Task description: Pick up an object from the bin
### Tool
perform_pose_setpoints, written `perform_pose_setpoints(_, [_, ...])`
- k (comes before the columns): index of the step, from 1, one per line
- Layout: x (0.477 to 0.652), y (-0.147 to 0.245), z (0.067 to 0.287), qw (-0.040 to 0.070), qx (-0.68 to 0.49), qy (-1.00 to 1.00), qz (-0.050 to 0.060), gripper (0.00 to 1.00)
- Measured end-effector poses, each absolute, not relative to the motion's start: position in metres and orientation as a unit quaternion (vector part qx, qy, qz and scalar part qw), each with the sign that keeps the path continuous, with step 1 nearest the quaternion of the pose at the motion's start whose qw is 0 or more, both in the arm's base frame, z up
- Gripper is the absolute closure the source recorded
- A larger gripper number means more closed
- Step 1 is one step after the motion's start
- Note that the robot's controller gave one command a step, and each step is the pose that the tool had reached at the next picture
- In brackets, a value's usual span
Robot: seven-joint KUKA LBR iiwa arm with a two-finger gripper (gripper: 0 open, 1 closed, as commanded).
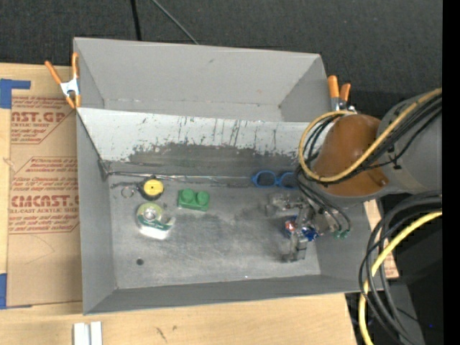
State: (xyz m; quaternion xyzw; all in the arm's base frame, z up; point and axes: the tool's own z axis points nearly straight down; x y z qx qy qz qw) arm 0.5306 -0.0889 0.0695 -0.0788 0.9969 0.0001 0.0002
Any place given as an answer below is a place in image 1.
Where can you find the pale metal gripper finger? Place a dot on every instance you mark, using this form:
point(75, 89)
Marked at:
point(298, 248)
point(284, 202)

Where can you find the blue and red small packet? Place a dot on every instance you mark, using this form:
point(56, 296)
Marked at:
point(311, 233)

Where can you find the blue sunglasses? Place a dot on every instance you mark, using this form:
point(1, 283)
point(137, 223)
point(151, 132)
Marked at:
point(256, 180)

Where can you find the grey metal bin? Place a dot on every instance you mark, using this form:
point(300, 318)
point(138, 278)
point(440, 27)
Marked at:
point(215, 250)

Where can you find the green toy building block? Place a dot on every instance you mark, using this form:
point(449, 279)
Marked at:
point(192, 200)

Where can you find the yellow and black tape measure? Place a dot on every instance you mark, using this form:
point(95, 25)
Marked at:
point(152, 188)

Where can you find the green and white tape dispenser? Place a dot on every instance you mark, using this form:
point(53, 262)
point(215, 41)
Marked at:
point(152, 221)

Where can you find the brown cardboard board red print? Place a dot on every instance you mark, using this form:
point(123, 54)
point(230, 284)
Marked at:
point(43, 257)

